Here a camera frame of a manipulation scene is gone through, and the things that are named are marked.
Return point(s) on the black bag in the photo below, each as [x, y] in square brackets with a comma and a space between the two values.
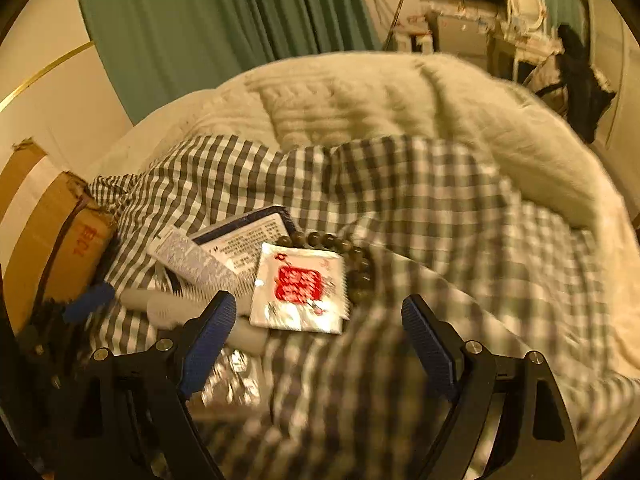
[582, 85]

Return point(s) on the brown cardboard box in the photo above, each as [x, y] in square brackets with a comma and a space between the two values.
[45, 240]

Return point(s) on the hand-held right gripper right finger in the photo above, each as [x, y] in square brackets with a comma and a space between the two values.
[430, 347]

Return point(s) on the dark blue printed box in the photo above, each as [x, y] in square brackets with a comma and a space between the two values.
[250, 232]

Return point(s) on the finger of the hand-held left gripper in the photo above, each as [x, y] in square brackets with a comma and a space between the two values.
[90, 301]

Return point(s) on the wide green curtain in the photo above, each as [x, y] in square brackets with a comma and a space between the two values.
[210, 20]

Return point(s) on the white quilted blanket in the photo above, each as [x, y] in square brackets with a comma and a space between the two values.
[390, 95]

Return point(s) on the white sachet red label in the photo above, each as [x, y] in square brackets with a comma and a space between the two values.
[297, 285]

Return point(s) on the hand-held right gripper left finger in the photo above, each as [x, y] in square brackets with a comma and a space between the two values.
[210, 340]

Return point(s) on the white plastic bottle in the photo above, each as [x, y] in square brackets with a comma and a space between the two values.
[150, 305]

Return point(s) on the gold wall trim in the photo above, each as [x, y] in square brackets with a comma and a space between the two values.
[45, 72]

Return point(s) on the silver foil blister pack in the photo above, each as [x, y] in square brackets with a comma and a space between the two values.
[235, 377]

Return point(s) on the white oval mirror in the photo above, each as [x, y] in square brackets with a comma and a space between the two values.
[525, 2]

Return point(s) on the grey checked duvet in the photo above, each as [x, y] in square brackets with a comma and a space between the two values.
[410, 210]

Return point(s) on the long white printed box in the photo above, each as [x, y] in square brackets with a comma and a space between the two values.
[192, 257]

